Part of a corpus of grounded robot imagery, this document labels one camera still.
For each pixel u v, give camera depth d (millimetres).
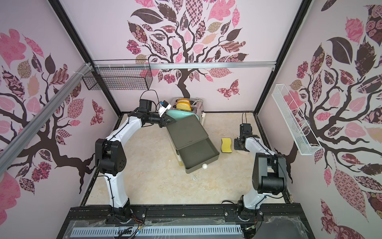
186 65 923
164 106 794
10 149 503
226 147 976
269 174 461
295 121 752
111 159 528
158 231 699
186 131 831
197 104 1015
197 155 776
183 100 1006
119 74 1366
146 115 752
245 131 741
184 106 976
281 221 721
